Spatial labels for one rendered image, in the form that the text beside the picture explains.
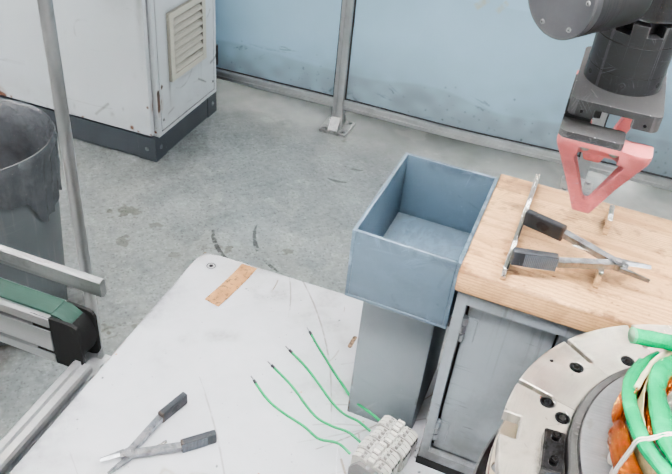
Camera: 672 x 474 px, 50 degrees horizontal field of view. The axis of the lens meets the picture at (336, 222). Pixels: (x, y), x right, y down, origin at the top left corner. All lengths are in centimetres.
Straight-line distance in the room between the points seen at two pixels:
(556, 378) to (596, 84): 22
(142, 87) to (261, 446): 196
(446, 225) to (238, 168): 197
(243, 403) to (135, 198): 178
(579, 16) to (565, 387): 25
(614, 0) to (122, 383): 69
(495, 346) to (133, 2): 204
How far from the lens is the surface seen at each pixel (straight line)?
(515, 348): 72
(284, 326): 99
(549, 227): 71
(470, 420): 81
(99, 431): 89
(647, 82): 58
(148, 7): 257
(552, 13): 51
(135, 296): 222
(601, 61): 58
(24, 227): 190
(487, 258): 69
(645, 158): 57
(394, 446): 83
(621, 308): 68
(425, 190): 84
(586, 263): 68
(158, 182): 270
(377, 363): 83
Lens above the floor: 147
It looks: 36 degrees down
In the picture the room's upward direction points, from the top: 6 degrees clockwise
